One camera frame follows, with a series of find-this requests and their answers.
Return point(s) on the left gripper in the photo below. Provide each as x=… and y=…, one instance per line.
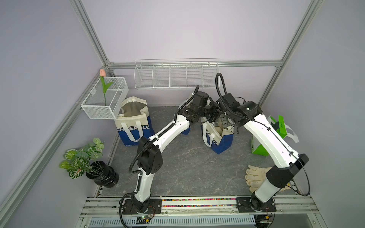
x=216, y=112

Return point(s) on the blue beige takeout bag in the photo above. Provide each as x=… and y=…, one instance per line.
x=133, y=121

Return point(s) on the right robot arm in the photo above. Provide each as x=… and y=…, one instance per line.
x=287, y=161

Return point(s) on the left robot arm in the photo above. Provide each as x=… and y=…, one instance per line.
x=149, y=160

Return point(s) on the beige work glove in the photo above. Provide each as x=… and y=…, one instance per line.
x=255, y=176

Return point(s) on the artificial pink tulip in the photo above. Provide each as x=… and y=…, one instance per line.
x=105, y=86

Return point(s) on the potted green leafy plant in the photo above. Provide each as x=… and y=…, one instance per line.
x=87, y=161

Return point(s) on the long white wire basket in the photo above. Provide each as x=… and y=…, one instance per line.
x=168, y=77

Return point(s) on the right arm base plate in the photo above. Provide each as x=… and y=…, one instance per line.
x=242, y=204

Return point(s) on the small white wire basket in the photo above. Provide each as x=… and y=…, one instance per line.
x=94, y=105

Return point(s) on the aluminium frame rail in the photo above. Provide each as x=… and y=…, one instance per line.
x=197, y=62

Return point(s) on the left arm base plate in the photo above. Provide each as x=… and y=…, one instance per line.
x=151, y=205

